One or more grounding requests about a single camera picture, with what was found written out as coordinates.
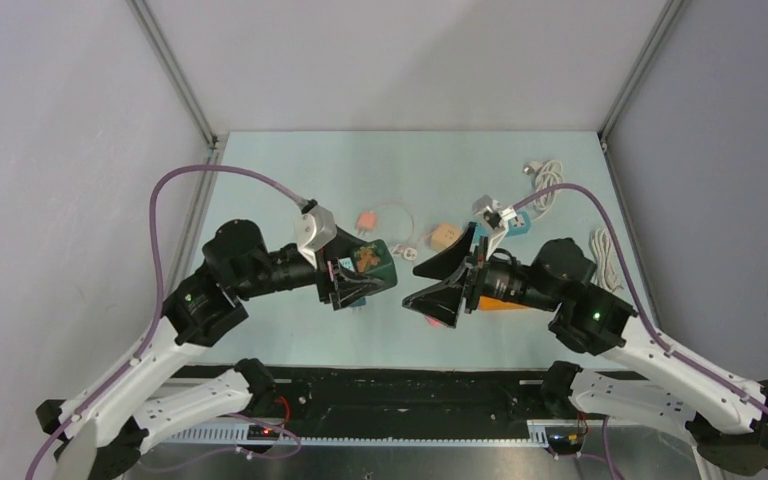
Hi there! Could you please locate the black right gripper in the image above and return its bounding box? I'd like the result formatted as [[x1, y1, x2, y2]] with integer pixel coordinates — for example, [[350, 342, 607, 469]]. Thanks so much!
[[402, 222, 561, 326]]

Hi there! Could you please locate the dark green dragon adapter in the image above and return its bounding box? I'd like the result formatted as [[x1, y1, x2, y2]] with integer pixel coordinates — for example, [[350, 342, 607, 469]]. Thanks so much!
[[339, 239, 398, 289]]

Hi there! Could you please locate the orange power strip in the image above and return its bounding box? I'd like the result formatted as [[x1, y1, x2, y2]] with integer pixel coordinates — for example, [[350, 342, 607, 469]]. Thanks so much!
[[478, 296, 527, 311]]

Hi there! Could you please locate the teal blue power strip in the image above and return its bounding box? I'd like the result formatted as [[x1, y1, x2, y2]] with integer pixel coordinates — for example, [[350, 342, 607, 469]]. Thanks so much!
[[473, 210, 531, 242]]

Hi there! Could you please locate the pink square plug adapter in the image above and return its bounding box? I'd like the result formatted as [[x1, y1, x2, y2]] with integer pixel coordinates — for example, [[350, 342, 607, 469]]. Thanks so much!
[[425, 316, 445, 327]]

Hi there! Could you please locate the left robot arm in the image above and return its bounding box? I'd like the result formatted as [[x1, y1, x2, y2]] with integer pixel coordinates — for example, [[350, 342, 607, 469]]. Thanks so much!
[[36, 215, 397, 479]]

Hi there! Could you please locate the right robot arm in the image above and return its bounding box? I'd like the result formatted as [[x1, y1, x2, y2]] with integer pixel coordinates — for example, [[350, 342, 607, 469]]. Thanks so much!
[[403, 235, 768, 476]]

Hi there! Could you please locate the beige cube socket adapter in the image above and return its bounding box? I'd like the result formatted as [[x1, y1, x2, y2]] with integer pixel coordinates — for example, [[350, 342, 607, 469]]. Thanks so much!
[[428, 223, 462, 252]]

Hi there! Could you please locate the pink usb charger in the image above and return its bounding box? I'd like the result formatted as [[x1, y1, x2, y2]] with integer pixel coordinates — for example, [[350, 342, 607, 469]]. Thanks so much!
[[355, 211, 378, 235]]

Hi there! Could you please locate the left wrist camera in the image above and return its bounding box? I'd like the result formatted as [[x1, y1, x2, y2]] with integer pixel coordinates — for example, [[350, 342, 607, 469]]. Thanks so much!
[[293, 199, 337, 268]]

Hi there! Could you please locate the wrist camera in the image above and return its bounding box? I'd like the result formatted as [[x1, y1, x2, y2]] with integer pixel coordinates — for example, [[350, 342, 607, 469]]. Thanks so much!
[[293, 199, 337, 268], [472, 195, 517, 257]]

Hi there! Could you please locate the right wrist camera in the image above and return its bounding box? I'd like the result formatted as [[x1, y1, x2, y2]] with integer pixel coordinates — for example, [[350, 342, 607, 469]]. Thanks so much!
[[472, 195, 517, 257]]

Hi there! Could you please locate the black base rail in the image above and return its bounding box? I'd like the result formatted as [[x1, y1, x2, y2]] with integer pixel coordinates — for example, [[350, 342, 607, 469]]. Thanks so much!
[[158, 364, 650, 442]]

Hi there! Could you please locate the white cable of teal strip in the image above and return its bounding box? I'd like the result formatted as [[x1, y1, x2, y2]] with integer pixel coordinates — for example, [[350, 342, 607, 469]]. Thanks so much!
[[523, 158, 565, 221]]

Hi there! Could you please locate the white cable of orange strip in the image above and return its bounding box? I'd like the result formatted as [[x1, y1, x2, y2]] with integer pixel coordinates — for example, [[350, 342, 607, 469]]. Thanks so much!
[[589, 227, 625, 294]]

